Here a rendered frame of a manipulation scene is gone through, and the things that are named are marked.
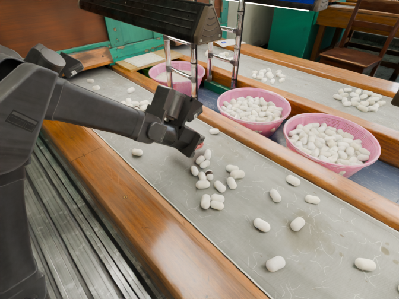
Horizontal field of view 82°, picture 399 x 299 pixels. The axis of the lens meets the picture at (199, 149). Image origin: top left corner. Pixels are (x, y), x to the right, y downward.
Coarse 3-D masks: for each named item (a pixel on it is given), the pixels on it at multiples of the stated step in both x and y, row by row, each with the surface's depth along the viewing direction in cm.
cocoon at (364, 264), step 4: (356, 260) 43; (360, 260) 42; (364, 260) 42; (368, 260) 42; (372, 260) 42; (356, 264) 42; (360, 264) 42; (364, 264) 42; (368, 264) 42; (372, 264) 42; (360, 268) 42; (364, 268) 42; (368, 268) 42; (372, 268) 41
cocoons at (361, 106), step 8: (224, 56) 129; (256, 72) 112; (264, 72) 114; (280, 72) 111; (264, 80) 104; (272, 80) 104; (280, 80) 105; (344, 88) 98; (336, 96) 93; (344, 96) 94; (352, 96) 95; (360, 96) 93; (376, 96) 93; (344, 104) 88; (352, 104) 89; (360, 104) 88; (368, 104) 88; (376, 104) 87; (384, 104) 89
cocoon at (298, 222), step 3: (297, 219) 49; (300, 219) 49; (303, 219) 49; (291, 222) 49; (294, 222) 48; (297, 222) 48; (300, 222) 48; (303, 222) 48; (291, 225) 48; (294, 225) 48; (297, 225) 48; (300, 225) 48; (303, 225) 49; (294, 228) 48; (297, 228) 48
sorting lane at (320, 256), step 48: (144, 96) 96; (144, 144) 71; (240, 144) 71; (192, 192) 57; (240, 192) 57; (288, 192) 57; (240, 240) 47; (288, 240) 47; (336, 240) 47; (384, 240) 47; (288, 288) 40; (336, 288) 40; (384, 288) 40
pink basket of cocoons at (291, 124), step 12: (288, 120) 76; (300, 120) 80; (312, 120) 80; (336, 120) 78; (348, 120) 76; (288, 132) 77; (360, 132) 73; (288, 144) 70; (372, 144) 68; (372, 156) 66; (336, 168) 62; (348, 168) 61; (360, 168) 63
